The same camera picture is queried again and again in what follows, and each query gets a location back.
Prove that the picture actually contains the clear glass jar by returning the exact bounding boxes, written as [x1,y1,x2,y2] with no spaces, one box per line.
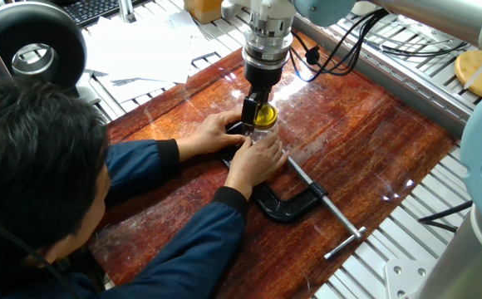
[247,124,279,145]

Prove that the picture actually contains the small cardboard box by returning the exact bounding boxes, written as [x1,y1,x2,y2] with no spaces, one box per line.
[182,0,225,25]

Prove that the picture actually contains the black foreground cable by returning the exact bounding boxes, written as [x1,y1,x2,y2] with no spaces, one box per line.
[0,201,80,299]

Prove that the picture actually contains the white round stand base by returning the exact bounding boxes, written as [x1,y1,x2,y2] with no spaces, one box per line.
[394,12,469,53]

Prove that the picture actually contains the thin black cables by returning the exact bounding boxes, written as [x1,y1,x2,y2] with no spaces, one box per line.
[380,39,470,58]

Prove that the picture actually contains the white paper sheets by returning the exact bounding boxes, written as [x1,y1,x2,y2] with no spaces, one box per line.
[85,10,225,105]

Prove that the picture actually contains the dark haired person's head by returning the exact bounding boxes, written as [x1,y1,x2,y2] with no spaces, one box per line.
[0,78,111,267]

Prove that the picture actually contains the white wrist housing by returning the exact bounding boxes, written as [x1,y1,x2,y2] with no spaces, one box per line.
[219,0,297,21]

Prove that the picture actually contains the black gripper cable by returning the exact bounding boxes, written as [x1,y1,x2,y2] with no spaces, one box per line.
[288,7,390,83]

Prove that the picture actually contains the black round fan device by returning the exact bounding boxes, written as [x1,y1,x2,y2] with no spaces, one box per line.
[0,1,103,105]

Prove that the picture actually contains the blue jacket torso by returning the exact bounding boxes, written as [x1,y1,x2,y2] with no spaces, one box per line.
[0,248,113,299]

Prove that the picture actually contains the round wooden disc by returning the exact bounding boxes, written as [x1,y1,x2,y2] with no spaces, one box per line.
[454,49,482,99]

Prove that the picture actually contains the left forearm blue sleeve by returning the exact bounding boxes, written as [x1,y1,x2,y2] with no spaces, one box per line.
[101,139,180,208]

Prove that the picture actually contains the yellow metal jar lid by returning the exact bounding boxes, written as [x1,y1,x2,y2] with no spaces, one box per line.
[253,102,278,130]

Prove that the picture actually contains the black iron C-clamp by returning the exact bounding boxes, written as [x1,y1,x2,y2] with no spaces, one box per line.
[218,120,367,261]

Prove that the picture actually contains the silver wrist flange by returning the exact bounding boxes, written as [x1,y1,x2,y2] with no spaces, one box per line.
[241,12,295,71]

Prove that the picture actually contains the person's left hand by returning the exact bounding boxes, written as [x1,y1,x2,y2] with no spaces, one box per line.
[176,110,248,163]

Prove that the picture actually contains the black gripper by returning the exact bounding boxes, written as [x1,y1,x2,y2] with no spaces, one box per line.
[239,64,284,136]

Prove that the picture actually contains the silver metal stand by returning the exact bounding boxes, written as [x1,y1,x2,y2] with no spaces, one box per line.
[118,0,137,24]

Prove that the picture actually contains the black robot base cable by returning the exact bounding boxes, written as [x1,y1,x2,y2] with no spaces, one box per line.
[417,199,474,233]

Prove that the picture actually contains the black keyboard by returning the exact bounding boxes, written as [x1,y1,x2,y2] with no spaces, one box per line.
[60,0,150,28]

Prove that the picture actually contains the silver robot mounting plate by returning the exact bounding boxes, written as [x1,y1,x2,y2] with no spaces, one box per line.
[384,257,437,299]

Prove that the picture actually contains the person's right hand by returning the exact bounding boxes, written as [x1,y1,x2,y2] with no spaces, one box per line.
[224,130,290,200]

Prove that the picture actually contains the right forearm blue sleeve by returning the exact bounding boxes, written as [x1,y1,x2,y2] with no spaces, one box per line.
[95,186,248,299]

